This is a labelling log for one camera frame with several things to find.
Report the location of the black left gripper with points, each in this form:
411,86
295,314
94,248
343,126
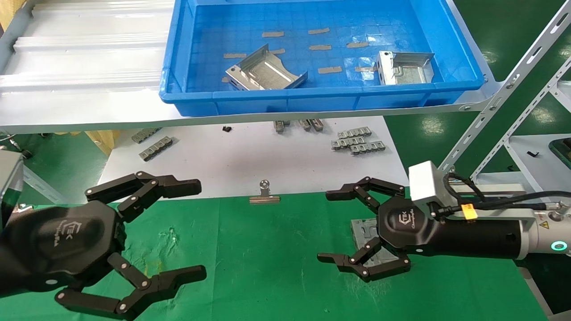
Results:
58,240

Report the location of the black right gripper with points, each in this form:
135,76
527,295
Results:
410,227

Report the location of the curved sheet metal part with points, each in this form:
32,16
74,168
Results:
363,229

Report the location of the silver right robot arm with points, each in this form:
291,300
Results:
546,236

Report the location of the green table cloth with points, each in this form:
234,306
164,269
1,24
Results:
267,249

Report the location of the silver binder clip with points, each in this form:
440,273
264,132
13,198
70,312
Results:
265,198

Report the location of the grey metal rack brace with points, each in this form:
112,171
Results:
42,183

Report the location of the large blue plastic bin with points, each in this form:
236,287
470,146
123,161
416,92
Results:
312,100

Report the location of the white rack shelf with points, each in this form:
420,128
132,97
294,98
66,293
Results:
535,178

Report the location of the grey tape strip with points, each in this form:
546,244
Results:
319,31
320,47
365,69
358,44
234,55
272,34
279,51
330,70

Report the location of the dark green tray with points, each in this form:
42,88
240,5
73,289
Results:
563,151

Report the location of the sheet metal part with ridges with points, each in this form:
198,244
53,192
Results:
263,71

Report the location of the white ribbed shelf panel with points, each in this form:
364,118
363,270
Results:
89,44

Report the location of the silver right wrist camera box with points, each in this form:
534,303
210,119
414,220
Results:
426,180

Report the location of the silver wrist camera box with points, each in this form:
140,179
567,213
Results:
426,180
9,178

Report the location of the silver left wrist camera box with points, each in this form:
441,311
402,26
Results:
9,178

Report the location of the sheet metal part with bracket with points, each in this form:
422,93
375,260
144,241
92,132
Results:
408,71

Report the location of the perforated white rack post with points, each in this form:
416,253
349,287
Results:
499,96
513,129

